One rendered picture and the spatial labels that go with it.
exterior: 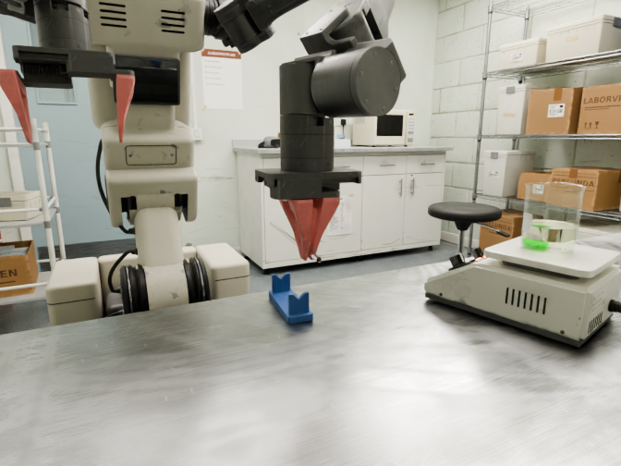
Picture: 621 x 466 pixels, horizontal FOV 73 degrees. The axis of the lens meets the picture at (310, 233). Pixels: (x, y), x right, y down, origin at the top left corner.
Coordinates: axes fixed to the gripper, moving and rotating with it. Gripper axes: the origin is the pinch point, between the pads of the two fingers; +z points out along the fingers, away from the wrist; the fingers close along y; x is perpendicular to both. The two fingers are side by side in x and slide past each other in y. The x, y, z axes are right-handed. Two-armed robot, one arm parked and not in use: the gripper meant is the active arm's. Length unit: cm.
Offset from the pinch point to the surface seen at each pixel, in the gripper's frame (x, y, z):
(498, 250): -3.6, 23.8, 1.0
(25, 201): 187, -75, 18
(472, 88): 267, 245, -52
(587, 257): -9.7, 31.0, 1.0
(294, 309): 3.5, -0.5, 8.3
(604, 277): -11.4, 32.0, 3.0
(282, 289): 11.5, 0.3, 8.7
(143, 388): -5.6, -17.8, 9.8
